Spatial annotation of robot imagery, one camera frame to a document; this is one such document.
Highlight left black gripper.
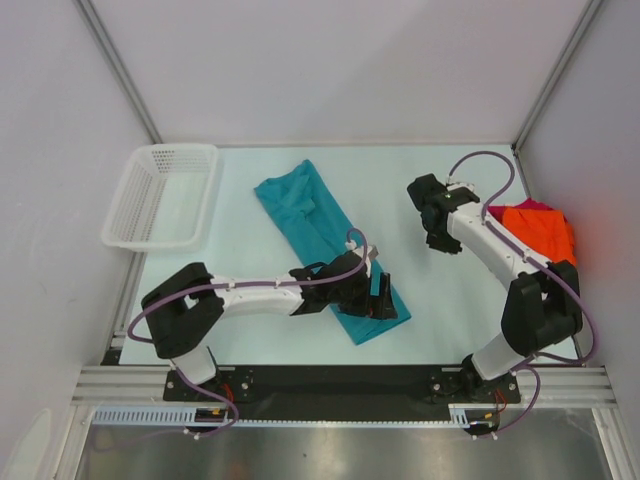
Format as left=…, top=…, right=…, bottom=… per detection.
left=328, top=273, right=396, bottom=320

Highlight teal t shirt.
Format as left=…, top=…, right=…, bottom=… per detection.
left=254, top=160, right=411, bottom=345

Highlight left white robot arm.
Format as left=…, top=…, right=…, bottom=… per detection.
left=141, top=247, right=399, bottom=400

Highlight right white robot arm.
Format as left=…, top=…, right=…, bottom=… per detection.
left=407, top=174, right=583, bottom=401

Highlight magenta folded t shirt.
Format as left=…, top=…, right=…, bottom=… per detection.
left=488, top=198, right=552, bottom=223

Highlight orange folded t shirt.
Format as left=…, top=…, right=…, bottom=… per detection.
left=502, top=207, right=577, bottom=266

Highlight white plastic basket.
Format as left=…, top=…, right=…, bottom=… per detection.
left=101, top=143, right=222, bottom=253

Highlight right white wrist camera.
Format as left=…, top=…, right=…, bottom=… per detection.
left=446, top=182, right=475, bottom=193

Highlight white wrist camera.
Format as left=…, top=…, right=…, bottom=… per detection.
left=446, top=182, right=475, bottom=193
left=345, top=241, right=379, bottom=262

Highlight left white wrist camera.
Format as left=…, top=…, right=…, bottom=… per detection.
left=345, top=241, right=379, bottom=262

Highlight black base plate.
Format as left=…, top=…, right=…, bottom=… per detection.
left=163, top=363, right=521, bottom=422

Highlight white slotted cable duct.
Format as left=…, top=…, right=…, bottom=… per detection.
left=92, top=406, right=497, bottom=428

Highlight aluminium frame rail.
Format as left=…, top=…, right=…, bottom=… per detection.
left=71, top=365, right=617, bottom=408

